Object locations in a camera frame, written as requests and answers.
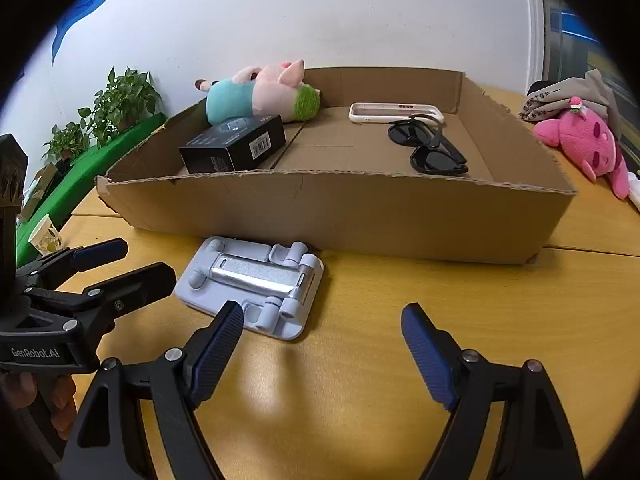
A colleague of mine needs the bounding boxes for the white folding phone stand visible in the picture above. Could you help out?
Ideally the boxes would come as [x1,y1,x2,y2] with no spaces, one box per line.
[174,236,324,341]

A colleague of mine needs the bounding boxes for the clear white phone case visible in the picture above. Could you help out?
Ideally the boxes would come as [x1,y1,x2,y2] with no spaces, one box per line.
[348,102,445,124]

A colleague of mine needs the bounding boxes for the paper cup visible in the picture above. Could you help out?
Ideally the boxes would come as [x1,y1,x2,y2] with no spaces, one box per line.
[28,214,65,256]

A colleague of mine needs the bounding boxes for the black product box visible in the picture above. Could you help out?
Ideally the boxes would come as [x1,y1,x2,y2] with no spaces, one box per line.
[179,115,285,174]

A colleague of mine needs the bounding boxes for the green potted plant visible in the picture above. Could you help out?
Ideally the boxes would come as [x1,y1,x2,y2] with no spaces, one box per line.
[43,67,162,162]

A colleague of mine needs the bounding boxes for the white panda plush toy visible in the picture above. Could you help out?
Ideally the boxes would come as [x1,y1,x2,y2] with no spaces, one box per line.
[627,171,640,210]

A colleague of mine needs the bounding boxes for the pig plush toy teal shirt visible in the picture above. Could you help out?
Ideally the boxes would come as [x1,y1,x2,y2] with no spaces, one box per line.
[194,60,321,125]

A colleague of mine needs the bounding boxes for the left hand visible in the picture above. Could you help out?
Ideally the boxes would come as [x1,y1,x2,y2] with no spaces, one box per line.
[0,369,79,443]

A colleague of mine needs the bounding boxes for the brown cardboard box tray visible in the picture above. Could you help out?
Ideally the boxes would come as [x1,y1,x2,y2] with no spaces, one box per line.
[96,67,576,264]

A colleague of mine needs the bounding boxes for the green planter box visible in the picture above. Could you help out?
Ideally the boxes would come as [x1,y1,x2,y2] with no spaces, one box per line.
[16,113,166,266]

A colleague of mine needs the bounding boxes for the pink plush toy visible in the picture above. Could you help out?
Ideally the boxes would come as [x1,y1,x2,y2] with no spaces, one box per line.
[534,96,629,200]

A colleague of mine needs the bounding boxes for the black sunglasses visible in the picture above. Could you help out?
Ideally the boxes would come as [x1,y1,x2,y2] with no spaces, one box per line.
[387,114,469,177]

